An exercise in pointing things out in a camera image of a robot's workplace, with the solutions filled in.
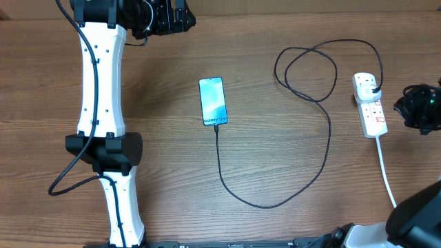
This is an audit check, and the Samsung Galaxy smartphone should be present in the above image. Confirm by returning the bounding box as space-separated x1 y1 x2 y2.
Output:
198 77 228 126

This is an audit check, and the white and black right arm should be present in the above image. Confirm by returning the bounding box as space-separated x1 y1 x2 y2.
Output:
308 84 440 248

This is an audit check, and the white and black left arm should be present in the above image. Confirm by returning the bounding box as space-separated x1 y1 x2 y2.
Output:
48 0 196 247

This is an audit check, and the white charger adapter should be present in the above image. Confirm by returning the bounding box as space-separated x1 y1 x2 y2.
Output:
354 85 382 104

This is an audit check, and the white power strip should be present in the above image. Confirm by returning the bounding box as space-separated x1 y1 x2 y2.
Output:
351 72 389 138

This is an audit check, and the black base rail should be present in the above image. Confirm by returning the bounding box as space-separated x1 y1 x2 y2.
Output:
82 236 328 248

